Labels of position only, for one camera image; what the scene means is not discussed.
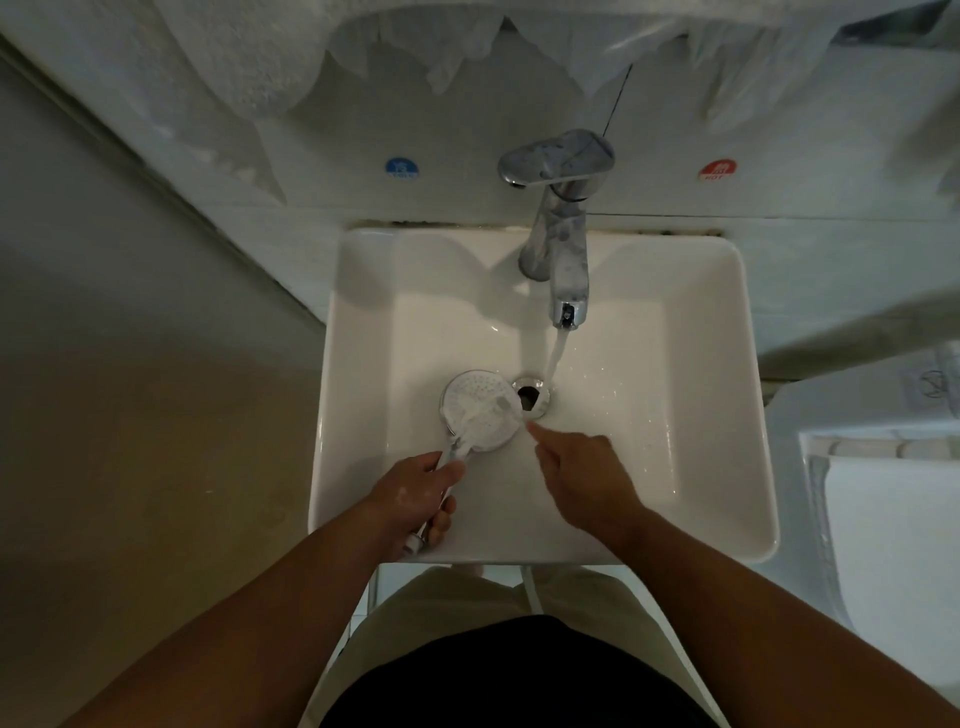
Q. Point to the white toothbrush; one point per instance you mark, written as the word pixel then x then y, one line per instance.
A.
pixel 510 411

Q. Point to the chrome sink faucet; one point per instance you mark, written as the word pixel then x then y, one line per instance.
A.
pixel 566 232

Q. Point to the black shirt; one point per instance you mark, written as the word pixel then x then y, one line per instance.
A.
pixel 517 679

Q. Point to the chrome shower head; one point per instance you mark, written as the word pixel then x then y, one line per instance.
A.
pixel 476 412

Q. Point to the person's right hand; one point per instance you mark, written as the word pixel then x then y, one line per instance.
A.
pixel 589 480

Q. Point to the person's left forearm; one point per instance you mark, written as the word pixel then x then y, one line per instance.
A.
pixel 232 637

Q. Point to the person's right forearm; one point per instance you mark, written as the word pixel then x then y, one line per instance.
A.
pixel 780 637

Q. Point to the white ceramic sink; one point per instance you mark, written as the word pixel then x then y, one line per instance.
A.
pixel 682 420

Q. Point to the person's left hand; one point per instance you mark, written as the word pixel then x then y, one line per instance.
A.
pixel 412 502

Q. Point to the white toilet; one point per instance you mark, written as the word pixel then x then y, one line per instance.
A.
pixel 900 555

